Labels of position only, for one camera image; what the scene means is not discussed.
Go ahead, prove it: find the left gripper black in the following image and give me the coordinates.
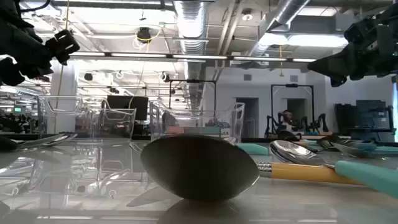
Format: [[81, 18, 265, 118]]
[[0, 9, 80, 87]]

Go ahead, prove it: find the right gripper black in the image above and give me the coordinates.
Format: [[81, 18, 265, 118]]
[[307, 3, 398, 88]]

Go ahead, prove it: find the dark blue workstation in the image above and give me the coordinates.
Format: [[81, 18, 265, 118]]
[[334, 99, 396, 142]]

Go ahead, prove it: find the person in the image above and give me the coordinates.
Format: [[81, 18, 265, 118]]
[[280, 109, 295, 132]]

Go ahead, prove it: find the black ceiling dome device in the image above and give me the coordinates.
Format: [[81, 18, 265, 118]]
[[136, 27, 152, 44]]

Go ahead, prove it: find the narrow clear plastic bin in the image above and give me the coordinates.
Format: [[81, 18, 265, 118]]
[[37, 95, 137, 142]]

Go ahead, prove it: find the black monitor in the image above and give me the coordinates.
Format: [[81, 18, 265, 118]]
[[106, 95, 149, 121]]

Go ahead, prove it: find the wide clear plastic bin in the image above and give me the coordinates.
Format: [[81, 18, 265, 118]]
[[149, 101, 246, 146]]

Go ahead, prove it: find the overhead light bar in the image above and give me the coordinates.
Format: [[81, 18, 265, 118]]
[[68, 51, 318, 63]]

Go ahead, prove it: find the black rig frame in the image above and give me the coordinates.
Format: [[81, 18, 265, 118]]
[[169, 78, 218, 110], [270, 83, 315, 138]]

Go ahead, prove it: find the silver smooth ventilation duct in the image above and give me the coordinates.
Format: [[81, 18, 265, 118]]
[[248, 0, 312, 58]]

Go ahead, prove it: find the black table frame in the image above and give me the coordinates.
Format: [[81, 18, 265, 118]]
[[0, 133, 398, 144]]

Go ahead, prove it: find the silver ribbed ventilation duct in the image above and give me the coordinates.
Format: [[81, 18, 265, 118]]
[[172, 0, 208, 110]]

